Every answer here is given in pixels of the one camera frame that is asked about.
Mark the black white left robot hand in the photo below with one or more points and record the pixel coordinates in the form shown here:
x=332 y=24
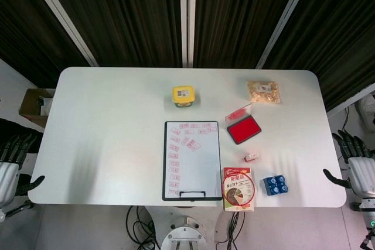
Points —
x=8 y=179

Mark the black grey right robot hand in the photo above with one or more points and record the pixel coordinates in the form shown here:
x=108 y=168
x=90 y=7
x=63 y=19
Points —
x=361 y=174

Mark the small clear red stamp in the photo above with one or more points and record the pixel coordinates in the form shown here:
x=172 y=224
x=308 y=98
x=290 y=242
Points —
x=251 y=156

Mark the metal robot base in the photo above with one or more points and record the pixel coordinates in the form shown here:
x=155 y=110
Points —
x=185 y=234

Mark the white shoe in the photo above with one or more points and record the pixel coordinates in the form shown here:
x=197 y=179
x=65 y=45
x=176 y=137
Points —
x=368 y=106

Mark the brown cardboard box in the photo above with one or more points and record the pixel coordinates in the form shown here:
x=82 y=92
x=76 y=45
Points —
x=30 y=106

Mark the blue pack of bottles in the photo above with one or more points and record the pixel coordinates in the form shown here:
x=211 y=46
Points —
x=275 y=185

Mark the cracker box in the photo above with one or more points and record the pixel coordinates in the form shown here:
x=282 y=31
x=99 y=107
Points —
x=238 y=194

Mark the red ink pad clear lid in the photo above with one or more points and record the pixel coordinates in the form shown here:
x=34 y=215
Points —
x=243 y=129

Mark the clear bag of snacks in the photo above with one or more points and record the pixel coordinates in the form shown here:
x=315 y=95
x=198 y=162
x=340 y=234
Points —
x=263 y=93

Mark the black clipboard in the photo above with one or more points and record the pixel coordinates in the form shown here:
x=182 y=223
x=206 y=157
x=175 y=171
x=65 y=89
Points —
x=164 y=159

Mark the white paper with red stamps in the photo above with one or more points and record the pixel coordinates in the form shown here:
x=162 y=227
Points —
x=199 y=168

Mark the green tub yellow lid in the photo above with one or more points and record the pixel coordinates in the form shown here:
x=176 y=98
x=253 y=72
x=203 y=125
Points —
x=183 y=94

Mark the dark curtain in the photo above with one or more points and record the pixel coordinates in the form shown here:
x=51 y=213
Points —
x=126 y=13

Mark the white frame rail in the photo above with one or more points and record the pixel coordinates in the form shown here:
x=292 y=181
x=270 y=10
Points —
x=351 y=100

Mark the white frame post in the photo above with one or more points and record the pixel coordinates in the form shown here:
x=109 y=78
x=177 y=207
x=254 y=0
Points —
x=285 y=18
x=60 y=15
x=187 y=15

